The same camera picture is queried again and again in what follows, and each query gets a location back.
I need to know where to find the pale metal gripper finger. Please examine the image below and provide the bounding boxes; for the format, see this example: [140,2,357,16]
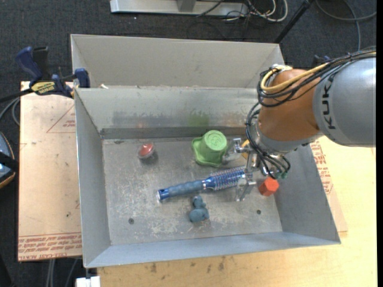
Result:
[235,178,257,203]
[223,137,250,164]

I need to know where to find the orange-red hexagonal block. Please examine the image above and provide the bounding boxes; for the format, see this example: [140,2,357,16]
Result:
[258,176,280,197]

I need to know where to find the green plastic cup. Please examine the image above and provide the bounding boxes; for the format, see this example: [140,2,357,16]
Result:
[191,129,229,167]

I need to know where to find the blue-grey toy animal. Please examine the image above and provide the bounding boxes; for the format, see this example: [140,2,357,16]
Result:
[188,195,211,223]

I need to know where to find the blue round hairbrush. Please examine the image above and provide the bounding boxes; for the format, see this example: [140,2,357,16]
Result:
[157,165,250,203]

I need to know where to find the grey metal bin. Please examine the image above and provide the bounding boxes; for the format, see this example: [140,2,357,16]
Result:
[70,33,342,268]

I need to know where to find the brown cardboard board, red print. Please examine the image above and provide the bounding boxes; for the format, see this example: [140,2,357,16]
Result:
[17,81,349,262]

